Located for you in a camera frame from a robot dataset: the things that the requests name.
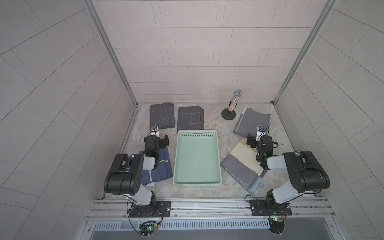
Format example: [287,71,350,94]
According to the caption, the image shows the dark grey checked pillowcase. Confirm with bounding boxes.
[150,102,176,130]
[177,106,205,132]

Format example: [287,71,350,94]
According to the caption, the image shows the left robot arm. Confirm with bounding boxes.
[104,135,169,207]

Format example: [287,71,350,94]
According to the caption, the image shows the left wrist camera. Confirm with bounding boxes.
[150,126,160,137]

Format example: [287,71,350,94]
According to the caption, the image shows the stand with patterned tube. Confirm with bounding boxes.
[221,90,243,120]

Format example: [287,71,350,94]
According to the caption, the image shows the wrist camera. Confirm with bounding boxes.
[257,126,266,138]
[150,126,160,137]

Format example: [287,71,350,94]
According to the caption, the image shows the aluminium rail frame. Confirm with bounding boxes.
[74,196,346,240]

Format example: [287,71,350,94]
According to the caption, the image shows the beige cream grey pillowcase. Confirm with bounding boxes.
[221,138,265,194]

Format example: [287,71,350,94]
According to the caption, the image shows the left circuit board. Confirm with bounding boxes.
[139,221,160,238]

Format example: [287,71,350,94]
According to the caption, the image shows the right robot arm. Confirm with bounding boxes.
[247,135,331,210]

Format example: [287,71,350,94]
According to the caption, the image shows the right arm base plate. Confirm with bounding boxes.
[248,199,292,218]

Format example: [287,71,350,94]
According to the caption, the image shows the blue pillowcase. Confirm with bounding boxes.
[141,148,173,186]

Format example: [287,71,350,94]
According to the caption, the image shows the right circuit board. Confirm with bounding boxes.
[269,218,285,235]

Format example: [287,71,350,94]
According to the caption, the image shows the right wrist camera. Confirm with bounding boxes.
[257,126,266,138]

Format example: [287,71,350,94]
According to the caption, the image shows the mint green plastic basket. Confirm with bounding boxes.
[173,130,222,188]

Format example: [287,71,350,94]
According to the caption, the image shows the circuit board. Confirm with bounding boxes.
[139,221,160,238]
[269,218,285,235]

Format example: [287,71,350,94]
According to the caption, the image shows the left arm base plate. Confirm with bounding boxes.
[128,201,172,218]

